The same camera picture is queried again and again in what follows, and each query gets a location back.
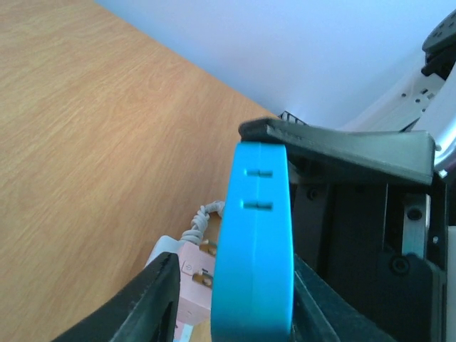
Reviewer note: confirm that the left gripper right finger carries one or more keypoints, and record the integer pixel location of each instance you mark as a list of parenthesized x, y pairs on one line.
[(320, 314)]

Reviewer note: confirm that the white power strip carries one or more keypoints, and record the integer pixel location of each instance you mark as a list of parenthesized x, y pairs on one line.
[(160, 311)]

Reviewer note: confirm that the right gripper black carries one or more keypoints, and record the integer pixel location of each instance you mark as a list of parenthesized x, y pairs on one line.
[(370, 217)]

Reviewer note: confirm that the blue round adapter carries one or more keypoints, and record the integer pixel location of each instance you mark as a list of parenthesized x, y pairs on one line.
[(253, 288)]

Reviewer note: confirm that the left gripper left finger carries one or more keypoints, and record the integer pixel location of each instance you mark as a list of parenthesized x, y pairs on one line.
[(120, 319)]

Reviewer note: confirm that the pink cube adapter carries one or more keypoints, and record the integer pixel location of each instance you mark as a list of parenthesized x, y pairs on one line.
[(196, 280)]

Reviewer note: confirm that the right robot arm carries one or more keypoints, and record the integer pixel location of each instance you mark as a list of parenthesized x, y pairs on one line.
[(423, 100)]

